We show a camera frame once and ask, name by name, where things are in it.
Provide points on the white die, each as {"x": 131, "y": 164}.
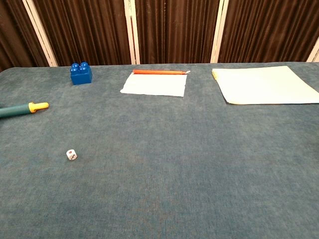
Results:
{"x": 71, "y": 155}

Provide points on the white paper sheet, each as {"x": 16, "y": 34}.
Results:
{"x": 154, "y": 84}

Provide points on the blue-green tablecloth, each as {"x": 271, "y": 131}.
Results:
{"x": 159, "y": 159}

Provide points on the orange pen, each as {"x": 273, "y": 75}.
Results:
{"x": 159, "y": 72}

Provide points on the blue toy building block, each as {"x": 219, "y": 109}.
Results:
{"x": 81, "y": 75}

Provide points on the dark brown curtain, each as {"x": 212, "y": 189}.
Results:
{"x": 174, "y": 30}

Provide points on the white spiral notepad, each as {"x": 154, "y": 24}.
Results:
{"x": 264, "y": 84}

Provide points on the green yellow-tipped marker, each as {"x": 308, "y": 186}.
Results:
{"x": 20, "y": 109}

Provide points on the white screen frame post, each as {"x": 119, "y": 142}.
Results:
{"x": 40, "y": 32}
{"x": 218, "y": 31}
{"x": 313, "y": 52}
{"x": 131, "y": 32}

